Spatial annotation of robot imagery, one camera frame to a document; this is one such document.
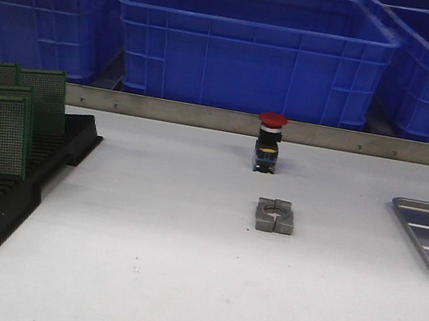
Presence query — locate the rear right green circuit board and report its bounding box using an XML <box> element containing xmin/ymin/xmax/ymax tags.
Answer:
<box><xmin>19</xmin><ymin>68</ymin><xmax>67</xmax><ymax>136</ymax></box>

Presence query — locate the black slotted board rack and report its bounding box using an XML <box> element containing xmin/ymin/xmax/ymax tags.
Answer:
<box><xmin>0</xmin><ymin>114</ymin><xmax>103</xmax><ymax>245</ymax></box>

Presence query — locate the red emergency stop button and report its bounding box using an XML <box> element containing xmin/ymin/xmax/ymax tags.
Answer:
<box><xmin>252</xmin><ymin>112</ymin><xmax>288</xmax><ymax>174</ymax></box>

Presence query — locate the grey split clamp block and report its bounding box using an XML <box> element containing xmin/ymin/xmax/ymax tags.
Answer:
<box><xmin>255</xmin><ymin>197</ymin><xmax>295</xmax><ymax>235</ymax></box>

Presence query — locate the center blue plastic bin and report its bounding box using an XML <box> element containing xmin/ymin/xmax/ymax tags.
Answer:
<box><xmin>119</xmin><ymin>0</ymin><xmax>399</xmax><ymax>129</ymax></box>

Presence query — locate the metal table edge rail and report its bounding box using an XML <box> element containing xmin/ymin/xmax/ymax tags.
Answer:
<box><xmin>66</xmin><ymin>84</ymin><xmax>429</xmax><ymax>166</ymax></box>

